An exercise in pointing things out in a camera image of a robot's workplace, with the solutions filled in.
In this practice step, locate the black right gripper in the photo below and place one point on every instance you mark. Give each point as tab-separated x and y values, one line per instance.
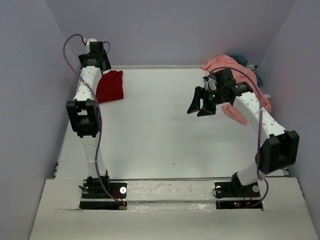
206	110

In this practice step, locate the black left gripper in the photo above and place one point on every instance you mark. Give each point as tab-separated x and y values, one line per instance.
104	59

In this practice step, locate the red t shirt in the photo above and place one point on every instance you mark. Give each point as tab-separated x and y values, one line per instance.
110	87

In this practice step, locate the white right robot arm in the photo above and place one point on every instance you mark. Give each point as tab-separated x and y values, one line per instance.
277	147

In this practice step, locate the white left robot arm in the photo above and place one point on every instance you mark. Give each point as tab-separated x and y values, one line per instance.
85	116

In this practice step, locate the pink t shirt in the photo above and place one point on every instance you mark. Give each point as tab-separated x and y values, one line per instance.
241	74

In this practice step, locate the teal blue t shirt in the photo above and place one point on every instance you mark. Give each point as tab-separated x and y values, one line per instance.
244	62

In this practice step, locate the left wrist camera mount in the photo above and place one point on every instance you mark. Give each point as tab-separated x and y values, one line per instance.
87	43

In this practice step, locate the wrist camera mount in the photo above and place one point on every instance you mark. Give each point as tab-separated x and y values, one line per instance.
87	43
209	84

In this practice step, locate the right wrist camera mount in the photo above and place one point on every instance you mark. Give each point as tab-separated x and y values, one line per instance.
209	84

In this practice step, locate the aluminium back table rail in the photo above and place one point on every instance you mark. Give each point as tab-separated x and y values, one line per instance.
152	67

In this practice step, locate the aluminium table rail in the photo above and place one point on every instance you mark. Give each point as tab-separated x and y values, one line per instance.
175	179
152	67

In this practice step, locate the aluminium front table rail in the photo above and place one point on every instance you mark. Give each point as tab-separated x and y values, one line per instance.
175	179

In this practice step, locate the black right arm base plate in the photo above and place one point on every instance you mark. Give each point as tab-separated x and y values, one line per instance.
227	198

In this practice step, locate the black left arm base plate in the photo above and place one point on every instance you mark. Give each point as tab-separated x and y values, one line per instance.
95	198

